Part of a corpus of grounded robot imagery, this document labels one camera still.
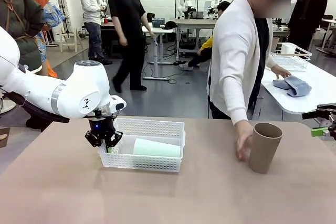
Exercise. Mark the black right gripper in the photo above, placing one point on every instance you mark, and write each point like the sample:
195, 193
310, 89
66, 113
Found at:
333, 127

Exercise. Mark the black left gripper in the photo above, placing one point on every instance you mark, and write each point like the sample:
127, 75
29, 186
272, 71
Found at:
101, 127

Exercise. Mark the grey blue towel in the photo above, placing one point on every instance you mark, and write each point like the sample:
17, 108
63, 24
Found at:
296, 86

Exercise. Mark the mint green cup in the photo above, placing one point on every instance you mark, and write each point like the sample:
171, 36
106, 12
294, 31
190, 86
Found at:
157, 148

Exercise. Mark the brown paper cup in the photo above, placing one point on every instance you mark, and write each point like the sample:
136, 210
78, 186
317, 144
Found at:
262, 155

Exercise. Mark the person's left forearm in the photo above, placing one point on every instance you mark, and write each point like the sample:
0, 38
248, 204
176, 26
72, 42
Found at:
271, 62

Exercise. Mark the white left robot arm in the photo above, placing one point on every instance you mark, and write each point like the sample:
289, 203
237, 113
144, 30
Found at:
78, 90

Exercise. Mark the person's right forearm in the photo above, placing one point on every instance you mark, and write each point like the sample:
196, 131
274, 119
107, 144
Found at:
239, 103

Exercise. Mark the white perforated plastic basket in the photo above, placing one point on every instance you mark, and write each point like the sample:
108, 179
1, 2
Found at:
141, 165

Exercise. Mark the person's left hand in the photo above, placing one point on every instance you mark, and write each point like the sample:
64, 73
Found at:
281, 73

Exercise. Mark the person's right hand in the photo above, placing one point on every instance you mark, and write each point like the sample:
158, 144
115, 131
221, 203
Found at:
244, 140

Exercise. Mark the white rounded table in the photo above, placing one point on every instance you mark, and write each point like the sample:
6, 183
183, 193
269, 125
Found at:
296, 103

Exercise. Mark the white box in rack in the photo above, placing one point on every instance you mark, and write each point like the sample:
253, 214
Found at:
288, 48

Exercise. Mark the brown wooden board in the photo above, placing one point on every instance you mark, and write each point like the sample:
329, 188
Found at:
4, 132

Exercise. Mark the round white fan base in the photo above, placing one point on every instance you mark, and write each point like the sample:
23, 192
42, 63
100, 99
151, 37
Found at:
6, 104

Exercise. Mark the black floor power strip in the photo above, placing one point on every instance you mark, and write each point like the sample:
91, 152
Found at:
181, 63

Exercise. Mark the person in black coat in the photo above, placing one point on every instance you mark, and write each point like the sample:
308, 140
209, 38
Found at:
309, 11

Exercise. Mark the white wooden stool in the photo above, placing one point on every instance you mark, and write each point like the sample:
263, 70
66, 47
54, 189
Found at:
62, 37

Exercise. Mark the person in white cardigan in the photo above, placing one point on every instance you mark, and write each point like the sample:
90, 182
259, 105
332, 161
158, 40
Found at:
231, 51

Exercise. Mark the red cup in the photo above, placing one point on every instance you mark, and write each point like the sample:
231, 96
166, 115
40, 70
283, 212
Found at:
105, 21

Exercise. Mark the white standing desk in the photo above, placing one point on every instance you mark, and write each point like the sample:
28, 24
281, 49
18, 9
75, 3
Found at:
162, 30

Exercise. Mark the blue box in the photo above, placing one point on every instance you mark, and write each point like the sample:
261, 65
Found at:
158, 22

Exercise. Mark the mannequin in green jacket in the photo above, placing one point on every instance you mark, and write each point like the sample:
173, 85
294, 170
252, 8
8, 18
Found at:
21, 37

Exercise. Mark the black cap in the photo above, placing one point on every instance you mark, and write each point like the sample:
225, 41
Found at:
170, 25

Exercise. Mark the mannequin in blue floral shirt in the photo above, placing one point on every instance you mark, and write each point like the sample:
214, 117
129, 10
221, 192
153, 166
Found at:
53, 15

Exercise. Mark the person in black clothes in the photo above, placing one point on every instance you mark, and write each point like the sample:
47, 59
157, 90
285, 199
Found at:
126, 6

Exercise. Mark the person in white shirt jeans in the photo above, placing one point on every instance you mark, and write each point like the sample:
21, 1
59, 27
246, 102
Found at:
90, 3

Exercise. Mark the seated person in yellow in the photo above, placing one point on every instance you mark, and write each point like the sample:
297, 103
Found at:
206, 44

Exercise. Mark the beige desk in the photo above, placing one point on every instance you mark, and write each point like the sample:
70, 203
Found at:
194, 22

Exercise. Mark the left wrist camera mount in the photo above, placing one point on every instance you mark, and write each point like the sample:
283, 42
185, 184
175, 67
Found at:
103, 111

